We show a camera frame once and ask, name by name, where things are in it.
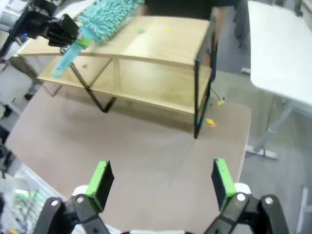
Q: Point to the white table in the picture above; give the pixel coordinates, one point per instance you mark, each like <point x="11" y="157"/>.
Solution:
<point x="280" y="48"/>

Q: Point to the teal microfiber duster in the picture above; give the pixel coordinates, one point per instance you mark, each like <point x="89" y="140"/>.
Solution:
<point x="107" y="22"/>

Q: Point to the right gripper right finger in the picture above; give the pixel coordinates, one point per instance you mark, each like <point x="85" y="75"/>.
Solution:
<point x="224" y="185"/>

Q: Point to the teal paper scrap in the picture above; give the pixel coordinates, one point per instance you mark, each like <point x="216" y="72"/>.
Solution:
<point x="198" y="121"/>

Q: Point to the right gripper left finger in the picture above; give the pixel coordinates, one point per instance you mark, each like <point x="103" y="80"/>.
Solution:
<point x="97" y="187"/>

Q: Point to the clear plastic storage bin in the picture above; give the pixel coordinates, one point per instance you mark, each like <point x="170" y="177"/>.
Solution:
<point x="26" y="204"/>

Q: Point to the person in black shirt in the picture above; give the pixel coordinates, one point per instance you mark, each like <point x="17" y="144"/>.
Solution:
<point x="178" y="8"/>

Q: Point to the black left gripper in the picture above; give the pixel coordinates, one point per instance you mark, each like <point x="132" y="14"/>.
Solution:
<point x="56" y="29"/>

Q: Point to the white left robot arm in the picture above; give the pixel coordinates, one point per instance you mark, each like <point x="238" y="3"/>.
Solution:
<point x="9" y="12"/>

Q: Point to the person's left forearm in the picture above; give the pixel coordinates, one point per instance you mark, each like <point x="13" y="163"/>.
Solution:
<point x="220" y="23"/>

